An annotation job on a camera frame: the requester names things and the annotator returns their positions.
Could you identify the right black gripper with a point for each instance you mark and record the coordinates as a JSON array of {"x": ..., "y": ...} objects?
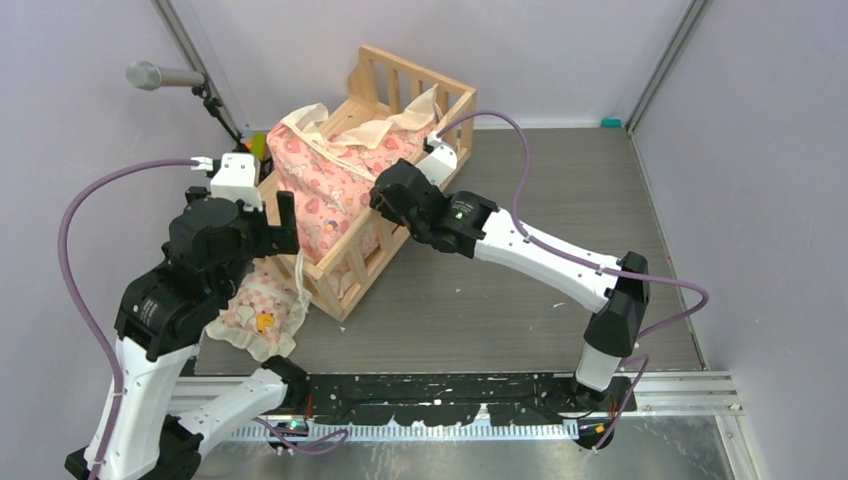
[{"x": 380, "y": 203}]

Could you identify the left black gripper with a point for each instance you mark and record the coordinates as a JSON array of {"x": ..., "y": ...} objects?
[{"x": 279, "y": 238}]

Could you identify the wooden slatted pet bed frame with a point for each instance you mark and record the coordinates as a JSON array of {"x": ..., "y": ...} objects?
[{"x": 380, "y": 85}]

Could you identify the pink printed cushion with ties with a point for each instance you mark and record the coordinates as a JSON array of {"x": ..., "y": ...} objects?
[{"x": 331, "y": 175}]

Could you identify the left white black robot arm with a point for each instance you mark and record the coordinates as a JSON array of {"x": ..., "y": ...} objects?
[{"x": 160, "y": 320}]

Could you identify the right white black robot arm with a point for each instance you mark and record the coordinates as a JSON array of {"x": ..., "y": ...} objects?
[{"x": 475, "y": 227}]

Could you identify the small checkered ruffled pillow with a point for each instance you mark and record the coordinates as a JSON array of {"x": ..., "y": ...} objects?
[{"x": 263, "y": 317}]

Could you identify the orange green toy ball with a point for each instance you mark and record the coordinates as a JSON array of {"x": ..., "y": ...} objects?
[{"x": 257, "y": 146}]

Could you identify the silver microphone on tripod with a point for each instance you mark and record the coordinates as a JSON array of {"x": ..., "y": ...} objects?
[{"x": 147, "y": 76}]

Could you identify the teal small block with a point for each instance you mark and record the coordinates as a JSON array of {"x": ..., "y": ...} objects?
[{"x": 614, "y": 123}]

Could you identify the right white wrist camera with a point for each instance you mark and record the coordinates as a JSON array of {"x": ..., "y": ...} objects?
[{"x": 439, "y": 161}]

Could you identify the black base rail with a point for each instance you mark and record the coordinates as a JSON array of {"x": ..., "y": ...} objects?
[{"x": 509, "y": 399}]

